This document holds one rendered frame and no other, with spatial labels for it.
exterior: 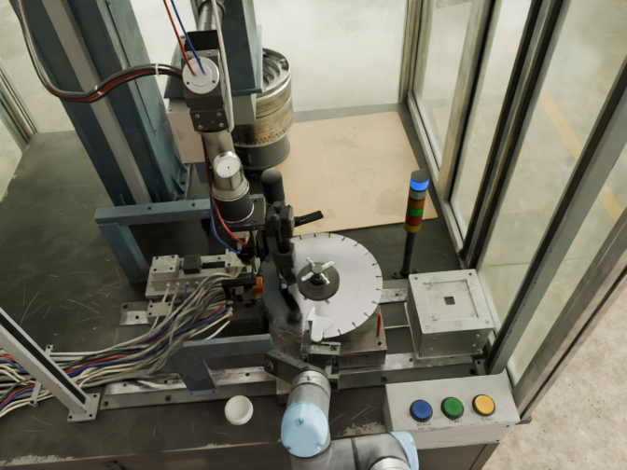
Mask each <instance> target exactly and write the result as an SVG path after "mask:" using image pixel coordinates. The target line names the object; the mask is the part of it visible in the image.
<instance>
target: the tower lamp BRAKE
mask: <svg viewBox="0 0 627 470"><path fill-rule="evenodd" d="M428 180H429V174H428V173H427V172H425V171H423V170H416V171H414V172H412V173H411V180H410V187H411V188H412V189H413V190H415V191H423V190H426V189H427V186H428Z"/></svg>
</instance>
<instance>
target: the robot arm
mask: <svg viewBox="0 0 627 470"><path fill-rule="evenodd" d="M314 312H315V307H312V308H311V309H310V310H309V312H308V314H307V317H306V321H305V327H304V334H303V344H301V348H300V359H299V360H297V359H295V358H293V357H290V356H288V355H286V354H284V353H282V352H278V351H276V350H275V349H271V350H269V351H268V352H266V353H264V370H265V371H266V372H268V373H270V374H272V375H273V376H275V377H277V378H279V379H281V380H284V381H286V382H288V383H290V384H292V385H291V389H290V393H289V397H288V401H287V405H286V412H285V414H284V417H283V419H282V426H281V429H282V431H281V439H282V442H283V444H284V446H285V447H286V448H287V450H288V451H289V454H290V461H291V467H292V470H418V468H419V465H418V457H417V451H416V447H415V445H414V441H413V439H412V436H411V434H409V433H408V432H406V431H401V432H385V433H383V434H377V435H365V436H359V437H352V438H345V439H339V440H332V441H331V438H330V433H329V426H328V410H329V400H330V395H331V394H335V395H338V390H339V383H340V349H341V343H340V342H327V341H323V342H322V344H312V341H314V342H318V341H320V340H321V339H322V336H323V332H324V331H326V330H328V329H330V328H332V327H333V321H332V320H330V319H328V318H325V317H321V316H318V315H315V314H314ZM313 331H314V332H313ZM335 346H339V347H335ZM330 349H331V350H330Z"/></svg>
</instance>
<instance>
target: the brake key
mask: <svg viewBox="0 0 627 470"><path fill-rule="evenodd" d="M430 412H431V408H430V406H429V405H428V404H427V403H426V402H425V401H417V402H415V403H414V405H413V407H412V413H413V415H414V416H415V417H416V418H417V419H419V420H425V419H427V418H428V417H429V415H430Z"/></svg>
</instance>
